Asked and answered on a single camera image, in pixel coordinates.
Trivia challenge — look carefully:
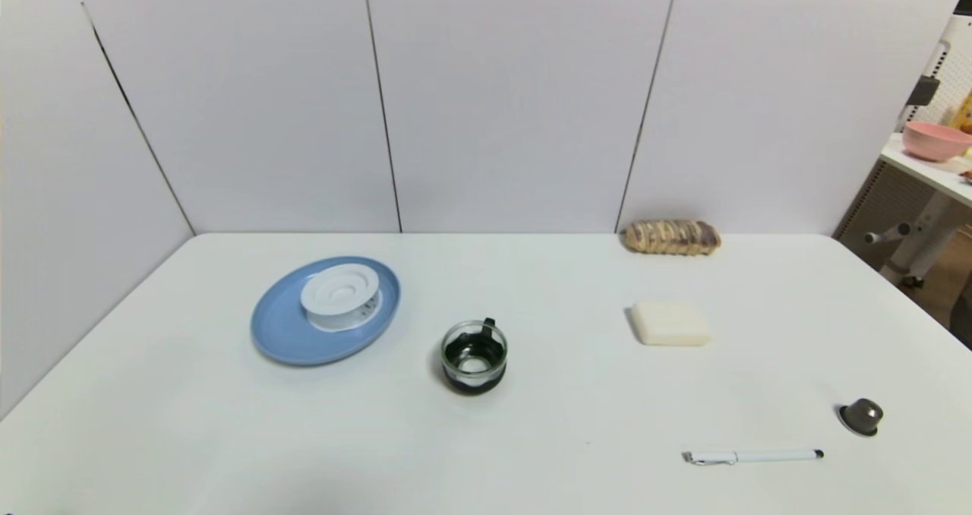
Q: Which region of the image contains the cream soap bar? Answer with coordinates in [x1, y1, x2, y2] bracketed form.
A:
[629, 299, 714, 347]

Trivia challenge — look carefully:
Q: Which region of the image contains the white pegboard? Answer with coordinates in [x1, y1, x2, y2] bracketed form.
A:
[899, 14, 972, 133]

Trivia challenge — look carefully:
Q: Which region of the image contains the white plastic spool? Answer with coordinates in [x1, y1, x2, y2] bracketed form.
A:
[299, 264, 383, 333]

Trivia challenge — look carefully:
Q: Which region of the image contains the glass cup with black holder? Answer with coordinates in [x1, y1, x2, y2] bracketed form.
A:
[440, 318, 508, 396]

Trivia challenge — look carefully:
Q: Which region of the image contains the white side table top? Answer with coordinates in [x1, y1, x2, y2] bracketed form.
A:
[881, 133, 972, 209]

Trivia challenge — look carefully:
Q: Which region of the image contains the black bracket on pegboard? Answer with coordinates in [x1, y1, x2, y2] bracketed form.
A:
[905, 75, 942, 108]

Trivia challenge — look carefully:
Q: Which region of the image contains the pink bowl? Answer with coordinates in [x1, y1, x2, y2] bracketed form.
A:
[902, 121, 972, 162]

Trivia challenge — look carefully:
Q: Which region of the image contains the dark grey coffee capsule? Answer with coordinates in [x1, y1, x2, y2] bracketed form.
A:
[839, 398, 885, 437]

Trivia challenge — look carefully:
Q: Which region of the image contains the blue round plate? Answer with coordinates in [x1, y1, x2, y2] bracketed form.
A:
[251, 255, 402, 367]

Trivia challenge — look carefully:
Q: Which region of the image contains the white pen with black tip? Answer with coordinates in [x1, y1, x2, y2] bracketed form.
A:
[681, 449, 825, 466]

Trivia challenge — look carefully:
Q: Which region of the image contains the brown striped bread loaf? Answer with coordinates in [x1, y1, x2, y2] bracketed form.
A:
[624, 220, 722, 257]

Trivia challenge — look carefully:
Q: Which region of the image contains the white side table leg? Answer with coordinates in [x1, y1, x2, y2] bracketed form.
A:
[864, 191, 967, 286]

